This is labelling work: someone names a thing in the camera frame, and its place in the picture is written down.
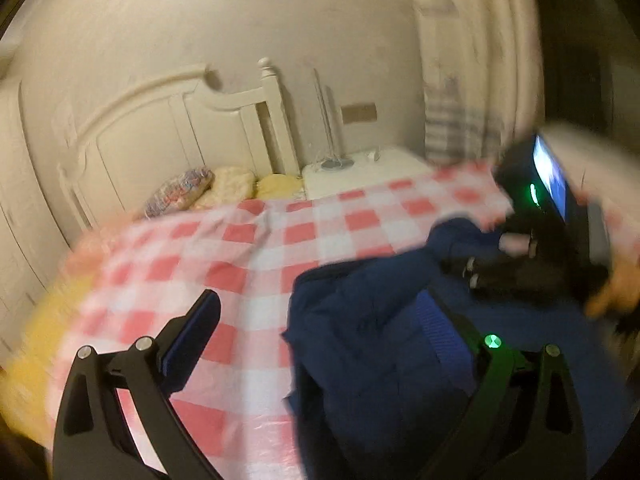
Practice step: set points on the person's right hand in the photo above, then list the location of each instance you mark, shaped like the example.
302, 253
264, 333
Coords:
620, 280

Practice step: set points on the beige wall plate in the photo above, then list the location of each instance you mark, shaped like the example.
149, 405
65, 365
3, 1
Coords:
359, 113

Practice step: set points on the white wardrobe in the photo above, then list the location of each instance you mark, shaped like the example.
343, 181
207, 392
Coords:
20, 210

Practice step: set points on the white nightstand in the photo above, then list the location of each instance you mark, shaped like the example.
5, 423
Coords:
365, 175

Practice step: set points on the small white object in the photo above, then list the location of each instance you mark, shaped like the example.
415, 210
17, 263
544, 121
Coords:
372, 155

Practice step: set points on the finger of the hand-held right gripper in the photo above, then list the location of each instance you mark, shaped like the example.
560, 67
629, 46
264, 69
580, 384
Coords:
517, 244
500, 275

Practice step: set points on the yellow pillow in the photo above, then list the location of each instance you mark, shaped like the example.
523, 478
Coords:
277, 186

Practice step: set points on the yellow blanket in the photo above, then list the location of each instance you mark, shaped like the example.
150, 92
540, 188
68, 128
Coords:
30, 360

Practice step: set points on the striped cloth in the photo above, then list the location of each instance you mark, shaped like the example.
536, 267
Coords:
455, 130

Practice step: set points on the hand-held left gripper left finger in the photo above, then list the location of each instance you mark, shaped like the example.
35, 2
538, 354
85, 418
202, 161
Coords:
192, 340

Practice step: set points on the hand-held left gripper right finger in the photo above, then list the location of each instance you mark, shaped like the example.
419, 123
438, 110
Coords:
437, 325

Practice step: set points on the dark window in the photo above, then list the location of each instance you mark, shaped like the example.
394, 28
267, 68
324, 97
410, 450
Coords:
585, 50

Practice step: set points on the person's right forearm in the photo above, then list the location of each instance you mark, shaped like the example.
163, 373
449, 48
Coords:
595, 160

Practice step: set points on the dark blue jacket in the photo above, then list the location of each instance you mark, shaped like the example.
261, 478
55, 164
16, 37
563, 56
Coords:
370, 320

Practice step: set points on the floral pillow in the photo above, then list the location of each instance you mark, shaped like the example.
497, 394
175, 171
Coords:
180, 190

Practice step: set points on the cream pillow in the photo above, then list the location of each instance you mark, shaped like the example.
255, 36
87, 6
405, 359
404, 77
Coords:
230, 185

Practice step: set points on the pale curtain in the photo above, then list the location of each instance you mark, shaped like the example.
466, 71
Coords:
470, 35

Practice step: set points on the white wooden headboard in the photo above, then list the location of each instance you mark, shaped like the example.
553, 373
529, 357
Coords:
150, 135

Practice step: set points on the white stand lamp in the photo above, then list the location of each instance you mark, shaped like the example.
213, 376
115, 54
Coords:
336, 162

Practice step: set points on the red white checkered blanket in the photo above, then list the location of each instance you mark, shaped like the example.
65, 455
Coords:
250, 260

